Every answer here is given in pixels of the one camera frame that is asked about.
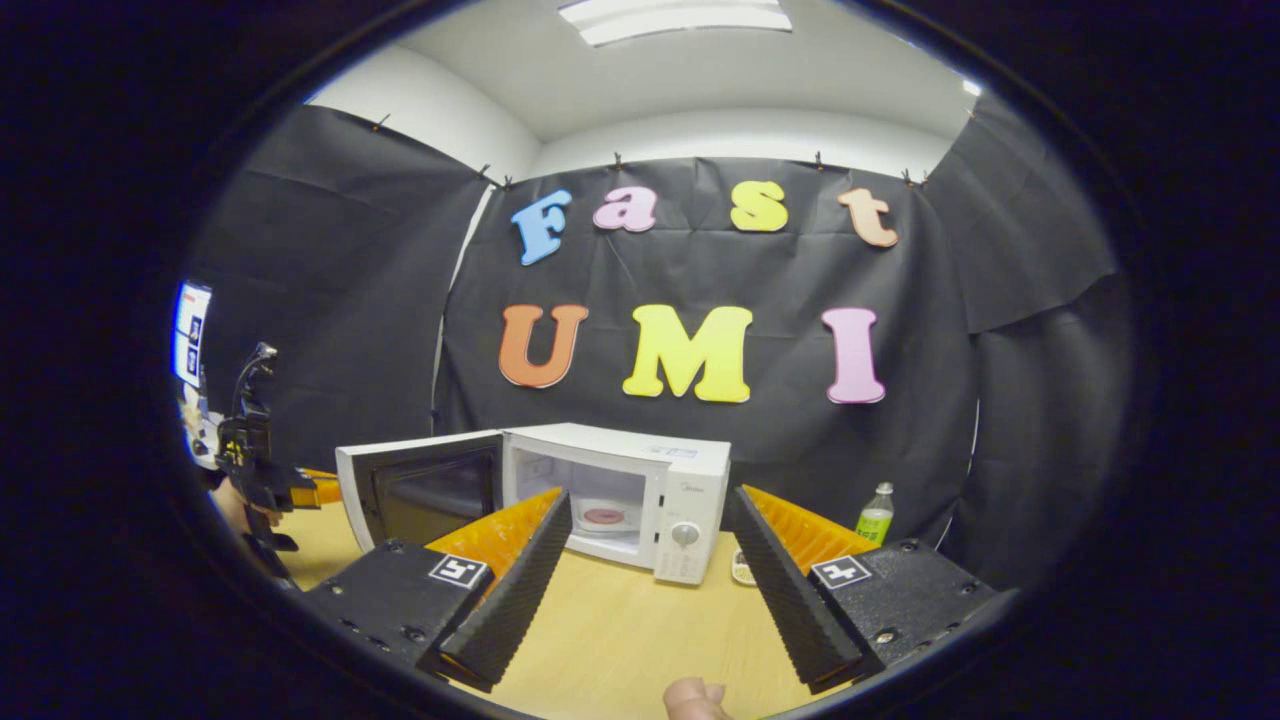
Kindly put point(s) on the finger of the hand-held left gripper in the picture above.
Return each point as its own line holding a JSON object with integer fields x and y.
{"x": 328, "y": 490}

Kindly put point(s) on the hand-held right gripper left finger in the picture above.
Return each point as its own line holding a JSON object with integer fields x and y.
{"x": 515, "y": 605}

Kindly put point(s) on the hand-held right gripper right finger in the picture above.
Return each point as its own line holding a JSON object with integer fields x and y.
{"x": 790, "y": 600}

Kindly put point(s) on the white divided dish of beans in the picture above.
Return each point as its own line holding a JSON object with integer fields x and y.
{"x": 742, "y": 570}

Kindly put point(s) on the pink meat slice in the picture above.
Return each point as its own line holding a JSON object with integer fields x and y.
{"x": 604, "y": 517}

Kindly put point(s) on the white square plate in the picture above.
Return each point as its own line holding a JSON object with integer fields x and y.
{"x": 628, "y": 526}

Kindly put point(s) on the white microwave oven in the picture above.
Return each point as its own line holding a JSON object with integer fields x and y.
{"x": 690, "y": 480}

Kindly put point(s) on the cluttered white side desk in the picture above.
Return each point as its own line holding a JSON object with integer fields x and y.
{"x": 200, "y": 440}

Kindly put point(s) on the green drink bottle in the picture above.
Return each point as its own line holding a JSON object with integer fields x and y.
{"x": 874, "y": 520}

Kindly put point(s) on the bright computer screen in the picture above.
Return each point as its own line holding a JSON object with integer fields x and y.
{"x": 193, "y": 335}

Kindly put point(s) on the black backdrop cloth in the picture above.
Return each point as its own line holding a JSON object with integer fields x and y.
{"x": 700, "y": 270}

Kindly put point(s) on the row of black binder clips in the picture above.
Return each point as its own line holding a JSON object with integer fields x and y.
{"x": 617, "y": 161}

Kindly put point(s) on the large ceiling light panel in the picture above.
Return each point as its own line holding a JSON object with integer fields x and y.
{"x": 675, "y": 20}

